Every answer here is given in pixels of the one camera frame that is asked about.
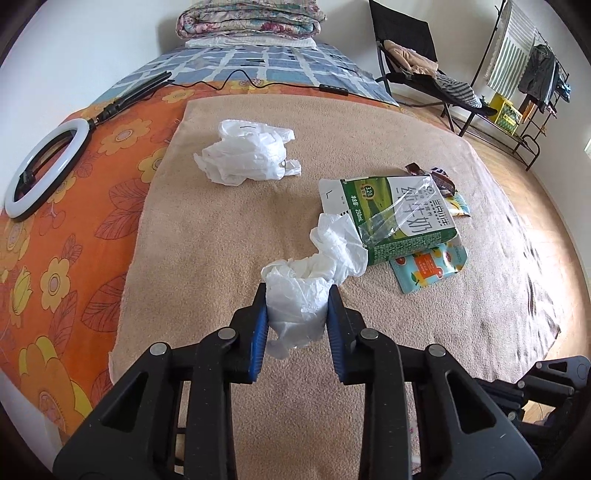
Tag black folding chair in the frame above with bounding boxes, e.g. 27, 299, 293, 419
369, 0, 499, 137

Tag black cable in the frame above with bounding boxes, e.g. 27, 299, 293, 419
166, 69, 324, 90

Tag orange and teal snack packet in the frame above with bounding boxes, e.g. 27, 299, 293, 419
390, 242, 468, 295

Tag white ring light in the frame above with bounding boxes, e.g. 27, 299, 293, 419
4, 117, 90, 220

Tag clear plastic wrapper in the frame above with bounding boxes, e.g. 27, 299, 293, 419
358, 203, 416, 245

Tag white folded sheet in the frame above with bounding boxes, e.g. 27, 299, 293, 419
185, 36, 319, 49

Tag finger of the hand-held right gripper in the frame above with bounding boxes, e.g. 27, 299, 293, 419
478, 355, 588, 418

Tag blue plaid bedsheet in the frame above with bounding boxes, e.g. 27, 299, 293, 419
99, 39, 400, 109

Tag beige clothing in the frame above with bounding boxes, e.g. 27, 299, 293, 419
383, 39, 439, 77

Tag orange floral bedsheet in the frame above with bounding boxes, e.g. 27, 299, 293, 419
0, 85, 195, 444

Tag dark grey jacket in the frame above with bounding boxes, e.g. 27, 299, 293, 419
518, 44, 559, 112

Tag striped grey clothing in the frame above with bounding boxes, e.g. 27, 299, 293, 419
434, 74, 483, 109

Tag yellow plastic crate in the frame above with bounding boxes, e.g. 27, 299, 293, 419
489, 92, 525, 134

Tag green striped towel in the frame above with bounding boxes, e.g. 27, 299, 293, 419
487, 4, 536, 95

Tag white plastic bag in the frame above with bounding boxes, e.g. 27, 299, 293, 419
193, 119, 302, 186
261, 213, 369, 361

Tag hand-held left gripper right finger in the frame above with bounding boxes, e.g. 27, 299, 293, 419
325, 284, 541, 480

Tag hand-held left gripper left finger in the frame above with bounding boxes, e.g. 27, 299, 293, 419
53, 282, 269, 480

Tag beige fleece blanket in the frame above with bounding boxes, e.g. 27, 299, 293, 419
108, 95, 561, 480

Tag folded floral quilts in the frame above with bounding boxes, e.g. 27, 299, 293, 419
175, 0, 326, 40

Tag black tripod stand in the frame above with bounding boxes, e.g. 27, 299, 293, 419
88, 71, 174, 127

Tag black drying rack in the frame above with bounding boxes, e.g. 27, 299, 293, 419
450, 0, 571, 171

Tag brown candy wrapper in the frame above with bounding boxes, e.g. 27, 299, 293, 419
405, 164, 458, 195

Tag green milk carton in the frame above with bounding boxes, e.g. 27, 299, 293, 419
318, 174, 462, 266

